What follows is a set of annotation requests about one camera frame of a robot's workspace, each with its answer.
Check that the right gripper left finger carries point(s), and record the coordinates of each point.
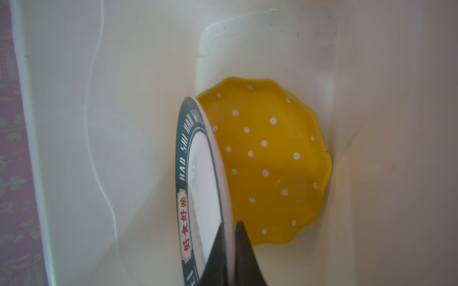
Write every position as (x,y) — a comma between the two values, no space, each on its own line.
(215,272)

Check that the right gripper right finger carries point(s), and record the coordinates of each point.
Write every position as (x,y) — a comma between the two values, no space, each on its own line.
(247,272)

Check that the green rim white plate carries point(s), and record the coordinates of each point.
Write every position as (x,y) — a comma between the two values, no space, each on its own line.
(202,194)

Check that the yellow polka dot plate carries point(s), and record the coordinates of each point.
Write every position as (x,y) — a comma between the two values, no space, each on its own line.
(274,154)

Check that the white plastic bin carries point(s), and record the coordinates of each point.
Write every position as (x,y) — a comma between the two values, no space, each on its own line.
(103,83)

